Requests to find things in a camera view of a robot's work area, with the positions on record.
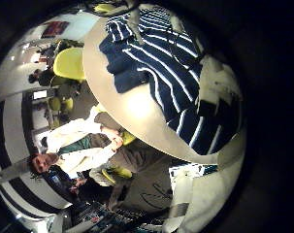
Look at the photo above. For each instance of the navy white striped shirt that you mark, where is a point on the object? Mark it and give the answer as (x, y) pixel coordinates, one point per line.
(166, 64)

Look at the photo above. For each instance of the yellow chair under man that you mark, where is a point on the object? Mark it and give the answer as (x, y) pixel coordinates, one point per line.
(128, 138)

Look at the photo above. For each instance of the man in white jacket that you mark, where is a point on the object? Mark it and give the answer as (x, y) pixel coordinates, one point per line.
(78, 155)

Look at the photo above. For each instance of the small yellow chair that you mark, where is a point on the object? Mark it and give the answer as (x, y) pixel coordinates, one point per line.
(68, 104)
(57, 81)
(104, 7)
(54, 103)

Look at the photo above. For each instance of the large yellow shell chair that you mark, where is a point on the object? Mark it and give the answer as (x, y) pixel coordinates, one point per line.
(69, 63)

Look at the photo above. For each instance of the person with dark hair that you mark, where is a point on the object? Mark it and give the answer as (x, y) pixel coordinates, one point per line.
(44, 143)

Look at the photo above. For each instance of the seated person in dark clothes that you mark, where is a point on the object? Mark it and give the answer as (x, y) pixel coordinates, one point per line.
(59, 181)

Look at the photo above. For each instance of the bright white screen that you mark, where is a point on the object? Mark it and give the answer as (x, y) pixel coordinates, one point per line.
(39, 94)

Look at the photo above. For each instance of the cluttered work desk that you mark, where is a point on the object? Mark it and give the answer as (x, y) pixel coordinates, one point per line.
(101, 220)

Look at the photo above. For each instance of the yellow chair with grey frame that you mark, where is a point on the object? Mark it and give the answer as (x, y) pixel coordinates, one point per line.
(122, 171)

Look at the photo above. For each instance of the red wall poster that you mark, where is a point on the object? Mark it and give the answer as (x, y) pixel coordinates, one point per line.
(55, 29)

